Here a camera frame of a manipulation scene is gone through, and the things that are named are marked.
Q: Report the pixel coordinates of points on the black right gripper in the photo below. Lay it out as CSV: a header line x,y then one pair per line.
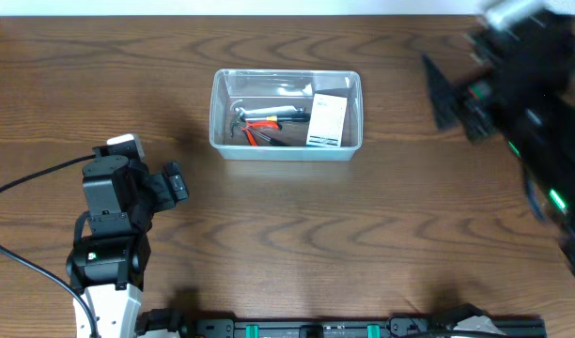
x,y
486,100

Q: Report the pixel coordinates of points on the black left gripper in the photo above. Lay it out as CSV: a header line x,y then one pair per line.
x,y
155,183

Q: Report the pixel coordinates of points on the red handled pliers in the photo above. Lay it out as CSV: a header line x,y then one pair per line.
x,y
253,130

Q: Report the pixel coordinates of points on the small black orange hammer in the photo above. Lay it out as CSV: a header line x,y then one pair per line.
x,y
236,124

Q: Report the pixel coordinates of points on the clear plastic container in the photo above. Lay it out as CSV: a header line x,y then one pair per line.
x,y
262,88

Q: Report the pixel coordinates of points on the black yellow screwdriver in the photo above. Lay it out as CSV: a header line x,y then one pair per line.
x,y
298,118

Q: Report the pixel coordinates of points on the white blue cardboard box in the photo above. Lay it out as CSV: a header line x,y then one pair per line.
x,y
326,122

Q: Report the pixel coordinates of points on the silver wrench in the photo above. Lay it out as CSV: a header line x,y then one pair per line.
x,y
279,111

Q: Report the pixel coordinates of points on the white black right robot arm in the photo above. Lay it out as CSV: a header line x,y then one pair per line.
x,y
547,158

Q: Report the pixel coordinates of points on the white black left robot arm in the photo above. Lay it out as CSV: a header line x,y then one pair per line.
x,y
110,248

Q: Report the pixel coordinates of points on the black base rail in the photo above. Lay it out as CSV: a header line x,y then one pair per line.
x,y
463,321

